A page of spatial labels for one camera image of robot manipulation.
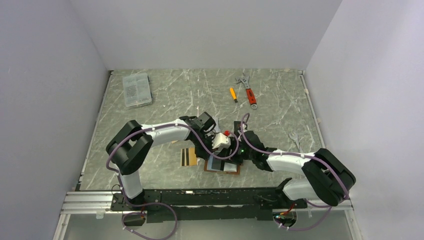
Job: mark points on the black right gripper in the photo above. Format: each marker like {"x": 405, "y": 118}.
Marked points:
{"x": 236, "y": 160}

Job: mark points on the red adjustable wrench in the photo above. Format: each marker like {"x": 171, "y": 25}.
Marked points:
{"x": 244, "y": 79}

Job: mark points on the brown leather card holder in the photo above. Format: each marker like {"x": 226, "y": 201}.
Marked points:
{"x": 230, "y": 168}

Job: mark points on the orange handle screwdriver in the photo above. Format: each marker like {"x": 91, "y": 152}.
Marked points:
{"x": 234, "y": 96}

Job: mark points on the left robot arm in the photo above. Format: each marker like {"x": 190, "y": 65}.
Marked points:
{"x": 131, "y": 145}

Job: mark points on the black aluminium base frame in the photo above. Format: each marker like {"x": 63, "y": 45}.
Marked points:
{"x": 159, "y": 205}

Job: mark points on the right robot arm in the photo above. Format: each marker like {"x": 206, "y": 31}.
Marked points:
{"x": 324, "y": 176}

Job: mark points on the gold card with stripes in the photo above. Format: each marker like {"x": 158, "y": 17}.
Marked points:
{"x": 188, "y": 157}

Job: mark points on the silver combination wrench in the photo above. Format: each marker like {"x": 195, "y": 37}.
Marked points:
{"x": 295, "y": 137}

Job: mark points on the clear plastic parts box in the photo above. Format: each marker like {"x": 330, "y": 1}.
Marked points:
{"x": 136, "y": 88}

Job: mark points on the black card wallet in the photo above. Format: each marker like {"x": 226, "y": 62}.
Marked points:
{"x": 240, "y": 127}

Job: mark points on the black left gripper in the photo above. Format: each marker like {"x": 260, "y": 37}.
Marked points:
{"x": 205, "y": 154}

